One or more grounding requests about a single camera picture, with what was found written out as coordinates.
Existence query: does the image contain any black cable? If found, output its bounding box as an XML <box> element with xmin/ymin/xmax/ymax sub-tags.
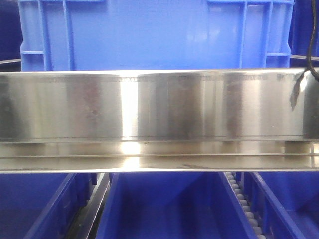
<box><xmin>305</xmin><ymin>0</ymin><xmax>319</xmax><ymax>81</ymax></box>

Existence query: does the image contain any steel divider rail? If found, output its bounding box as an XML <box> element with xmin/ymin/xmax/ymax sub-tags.
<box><xmin>65</xmin><ymin>173</ymin><xmax>110</xmax><ymax>239</ymax></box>

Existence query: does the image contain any white roller track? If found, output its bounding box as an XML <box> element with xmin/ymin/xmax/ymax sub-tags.
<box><xmin>224</xmin><ymin>171</ymin><xmax>266</xmax><ymax>239</ymax></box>

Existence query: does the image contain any steel front shelf beam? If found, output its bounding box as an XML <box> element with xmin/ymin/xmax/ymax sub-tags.
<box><xmin>0</xmin><ymin>68</ymin><xmax>319</xmax><ymax>173</ymax></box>

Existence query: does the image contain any large blue bin upper centre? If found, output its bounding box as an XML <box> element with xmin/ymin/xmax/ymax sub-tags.
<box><xmin>18</xmin><ymin>0</ymin><xmax>294</xmax><ymax>71</ymax></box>

